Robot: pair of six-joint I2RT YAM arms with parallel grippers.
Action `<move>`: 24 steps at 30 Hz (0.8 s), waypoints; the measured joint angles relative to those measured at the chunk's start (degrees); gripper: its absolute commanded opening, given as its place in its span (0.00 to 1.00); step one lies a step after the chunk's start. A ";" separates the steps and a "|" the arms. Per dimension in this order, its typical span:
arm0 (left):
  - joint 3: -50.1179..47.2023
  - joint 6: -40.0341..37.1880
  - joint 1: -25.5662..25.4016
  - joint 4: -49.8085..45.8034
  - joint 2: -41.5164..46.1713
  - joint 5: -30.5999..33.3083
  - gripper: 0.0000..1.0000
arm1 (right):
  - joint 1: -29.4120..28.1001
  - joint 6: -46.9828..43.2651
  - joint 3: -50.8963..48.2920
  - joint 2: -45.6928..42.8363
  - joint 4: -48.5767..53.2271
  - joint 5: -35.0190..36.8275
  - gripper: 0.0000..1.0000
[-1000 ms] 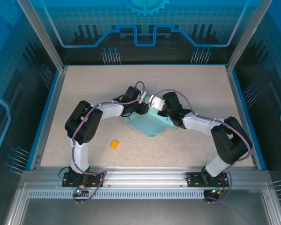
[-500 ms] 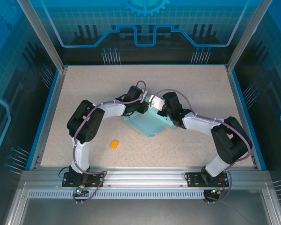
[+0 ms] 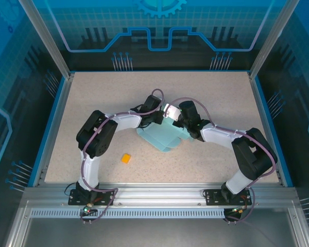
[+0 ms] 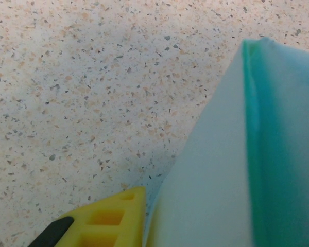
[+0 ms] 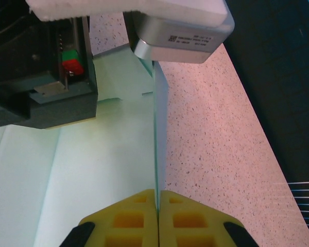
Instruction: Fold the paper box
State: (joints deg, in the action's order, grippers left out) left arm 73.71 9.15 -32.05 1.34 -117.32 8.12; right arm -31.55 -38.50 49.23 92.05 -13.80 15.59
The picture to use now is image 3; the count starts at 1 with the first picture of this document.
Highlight grey metal shelf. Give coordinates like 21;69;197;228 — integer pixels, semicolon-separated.
4;200;309;247

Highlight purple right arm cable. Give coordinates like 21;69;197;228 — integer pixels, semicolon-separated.
169;97;278;225

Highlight lit cable connector plug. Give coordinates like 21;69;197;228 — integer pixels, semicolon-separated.
231;205;248;215
82;202;94;215

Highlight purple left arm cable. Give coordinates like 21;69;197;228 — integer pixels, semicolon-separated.
80;89;165;225

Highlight aluminium frame post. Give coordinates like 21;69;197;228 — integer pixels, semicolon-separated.
248;0;303;80
18;0;76;79

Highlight slotted grey cable duct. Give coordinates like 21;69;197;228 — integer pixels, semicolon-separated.
30;208;227;220

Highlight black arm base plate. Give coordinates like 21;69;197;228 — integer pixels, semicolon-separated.
203;187;252;206
68;189;114;206

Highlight light blue paper box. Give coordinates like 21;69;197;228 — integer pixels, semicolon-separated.
135;113;194;154

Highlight aluminium mounting rail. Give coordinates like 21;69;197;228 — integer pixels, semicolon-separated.
23;182;299;208

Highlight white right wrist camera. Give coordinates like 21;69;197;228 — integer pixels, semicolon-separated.
168;104;180;122

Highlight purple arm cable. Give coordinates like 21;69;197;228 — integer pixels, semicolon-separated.
169;97;278;225
80;89;165;225

